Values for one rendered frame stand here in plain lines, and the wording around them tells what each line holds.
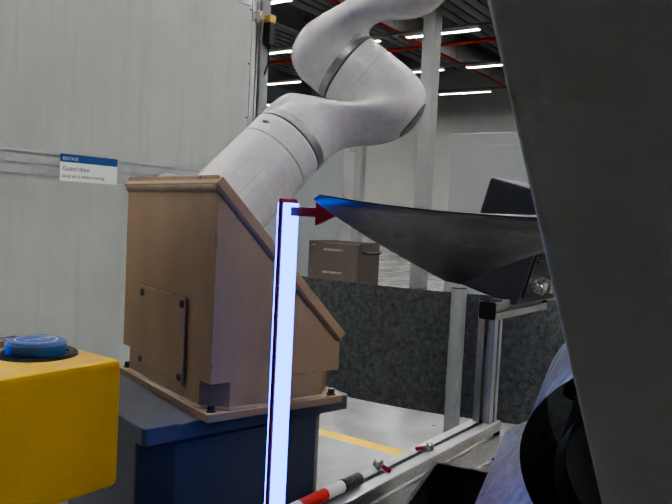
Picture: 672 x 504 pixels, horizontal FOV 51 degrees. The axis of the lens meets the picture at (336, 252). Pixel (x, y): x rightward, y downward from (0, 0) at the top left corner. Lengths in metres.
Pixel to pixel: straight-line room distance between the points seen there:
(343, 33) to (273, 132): 0.20
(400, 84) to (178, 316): 0.49
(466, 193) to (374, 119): 5.97
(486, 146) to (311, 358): 6.15
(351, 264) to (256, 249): 6.40
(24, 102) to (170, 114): 0.52
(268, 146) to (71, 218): 1.32
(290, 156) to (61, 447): 0.61
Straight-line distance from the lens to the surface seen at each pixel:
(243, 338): 0.85
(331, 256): 7.36
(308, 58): 1.12
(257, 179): 0.97
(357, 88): 1.10
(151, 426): 0.84
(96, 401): 0.51
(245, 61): 2.76
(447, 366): 2.28
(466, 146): 7.07
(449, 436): 1.08
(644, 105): 0.20
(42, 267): 2.20
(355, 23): 1.11
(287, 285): 0.68
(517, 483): 0.54
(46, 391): 0.48
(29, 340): 0.53
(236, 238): 0.83
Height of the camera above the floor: 1.18
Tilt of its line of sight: 3 degrees down
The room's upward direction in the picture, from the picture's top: 3 degrees clockwise
